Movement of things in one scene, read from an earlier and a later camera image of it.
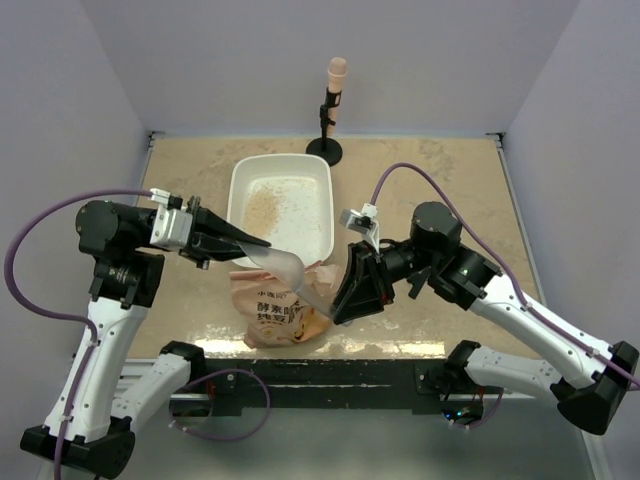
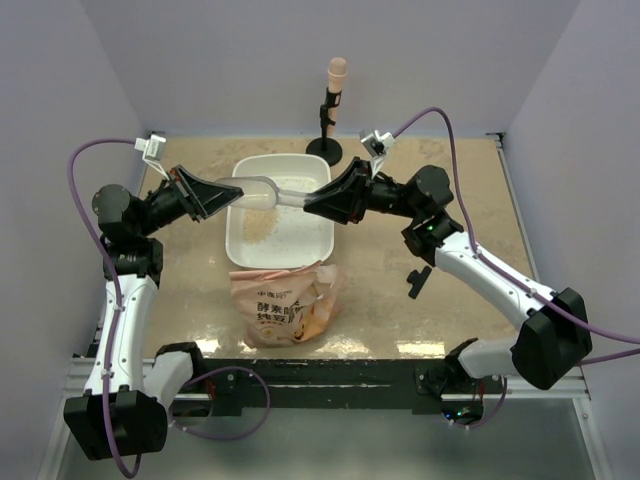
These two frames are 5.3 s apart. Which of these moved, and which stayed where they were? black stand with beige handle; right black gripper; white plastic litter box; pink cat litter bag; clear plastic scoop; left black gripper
Moved: clear plastic scoop; left black gripper; right black gripper
Stayed: black stand with beige handle; white plastic litter box; pink cat litter bag
